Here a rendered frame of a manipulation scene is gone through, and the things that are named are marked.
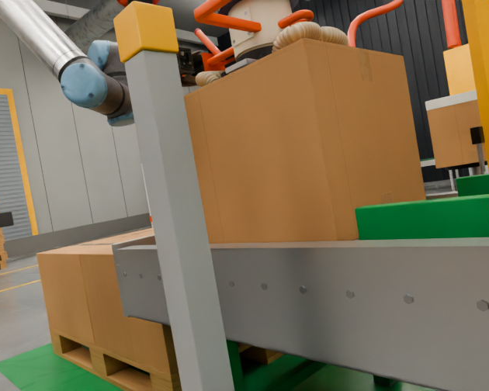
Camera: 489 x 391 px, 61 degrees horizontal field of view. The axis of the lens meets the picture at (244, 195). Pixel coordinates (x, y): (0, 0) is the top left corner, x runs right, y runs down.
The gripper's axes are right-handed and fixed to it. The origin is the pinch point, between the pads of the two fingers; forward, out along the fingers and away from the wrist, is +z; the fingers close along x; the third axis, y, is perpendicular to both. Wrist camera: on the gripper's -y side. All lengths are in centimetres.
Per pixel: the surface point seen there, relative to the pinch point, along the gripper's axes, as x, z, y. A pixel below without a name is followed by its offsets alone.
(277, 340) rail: -67, -34, 49
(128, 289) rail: -61, -34, -5
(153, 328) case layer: -81, -19, -24
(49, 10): 480, 342, -962
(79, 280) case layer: -68, -19, -82
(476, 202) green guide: -46, -24, 82
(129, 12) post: -11, -53, 49
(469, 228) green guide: -49, -24, 81
